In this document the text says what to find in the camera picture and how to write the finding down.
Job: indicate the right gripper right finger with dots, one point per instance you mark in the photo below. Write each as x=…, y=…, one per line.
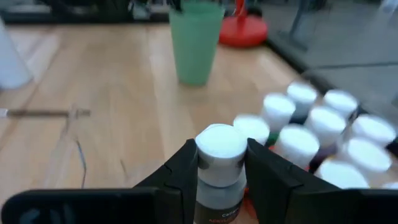
x=311, y=205

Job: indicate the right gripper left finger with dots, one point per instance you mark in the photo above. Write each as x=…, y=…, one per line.
x=124, y=207

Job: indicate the blue paint bottle white cap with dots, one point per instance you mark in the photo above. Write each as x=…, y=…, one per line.
x=340, y=174

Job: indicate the clear plastic bin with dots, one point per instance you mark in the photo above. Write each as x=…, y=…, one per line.
x=140, y=155

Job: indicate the red paint bottle white cap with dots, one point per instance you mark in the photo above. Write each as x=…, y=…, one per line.
x=297, y=143

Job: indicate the purple paint bottle white cap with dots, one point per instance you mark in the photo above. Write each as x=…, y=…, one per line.
x=325, y=123

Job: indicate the orange paint bottle white cap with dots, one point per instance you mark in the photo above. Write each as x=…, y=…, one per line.
x=252, y=127

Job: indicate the green paint bottle white cap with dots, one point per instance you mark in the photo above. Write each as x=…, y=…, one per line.
x=278, y=109

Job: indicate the grey paint bottle white cap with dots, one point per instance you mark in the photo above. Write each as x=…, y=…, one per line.
x=220, y=146

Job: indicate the dark green paint bottle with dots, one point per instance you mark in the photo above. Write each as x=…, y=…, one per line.
x=340, y=101

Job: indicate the black paint bottle white cap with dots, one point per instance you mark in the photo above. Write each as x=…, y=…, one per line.
x=301, y=93

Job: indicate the black paintbrush silver ferrule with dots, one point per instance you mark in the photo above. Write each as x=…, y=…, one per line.
x=46, y=113

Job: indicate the large white paint bottle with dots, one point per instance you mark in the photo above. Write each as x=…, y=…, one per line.
x=12, y=62

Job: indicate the light green plastic cup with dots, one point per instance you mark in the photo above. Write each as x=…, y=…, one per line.
x=194, y=46

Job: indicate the red desk lamp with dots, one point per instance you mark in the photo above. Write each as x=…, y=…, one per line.
x=244, y=31

